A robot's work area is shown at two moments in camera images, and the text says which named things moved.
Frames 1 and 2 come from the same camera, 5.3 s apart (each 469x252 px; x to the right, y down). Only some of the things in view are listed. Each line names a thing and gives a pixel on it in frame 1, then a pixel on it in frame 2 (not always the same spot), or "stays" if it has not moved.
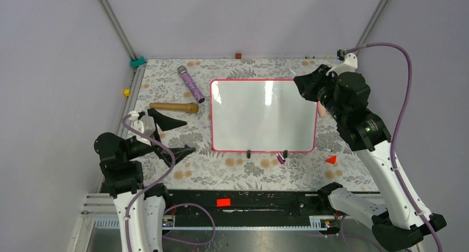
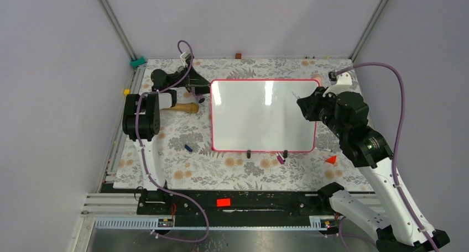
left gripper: (165, 122) to (202, 86)
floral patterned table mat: (178, 90) stays
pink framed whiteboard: (261, 115) stays
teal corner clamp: (135, 63) stays
